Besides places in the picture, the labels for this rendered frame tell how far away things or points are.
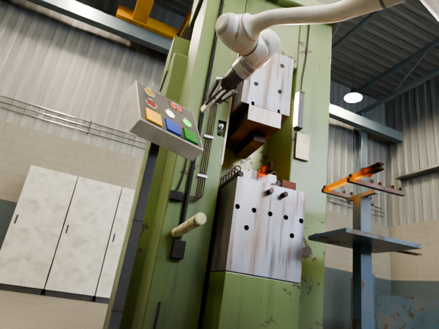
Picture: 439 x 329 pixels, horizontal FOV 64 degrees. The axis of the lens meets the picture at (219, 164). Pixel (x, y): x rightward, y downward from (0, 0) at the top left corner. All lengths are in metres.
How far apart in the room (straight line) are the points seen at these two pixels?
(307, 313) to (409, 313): 3.44
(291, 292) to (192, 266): 0.48
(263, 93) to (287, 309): 1.13
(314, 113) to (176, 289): 1.36
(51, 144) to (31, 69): 1.71
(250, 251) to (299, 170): 0.67
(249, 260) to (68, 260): 5.38
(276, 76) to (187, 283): 1.25
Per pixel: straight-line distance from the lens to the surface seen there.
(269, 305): 1.69
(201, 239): 1.79
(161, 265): 1.74
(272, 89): 2.07
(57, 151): 7.82
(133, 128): 1.44
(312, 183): 2.14
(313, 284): 2.04
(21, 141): 7.91
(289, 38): 2.55
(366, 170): 1.69
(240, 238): 1.64
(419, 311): 5.30
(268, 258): 1.69
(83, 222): 6.85
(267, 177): 1.83
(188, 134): 1.56
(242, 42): 1.34
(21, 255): 6.82
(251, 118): 1.92
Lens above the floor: 0.35
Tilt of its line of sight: 21 degrees up
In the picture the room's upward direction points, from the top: 9 degrees clockwise
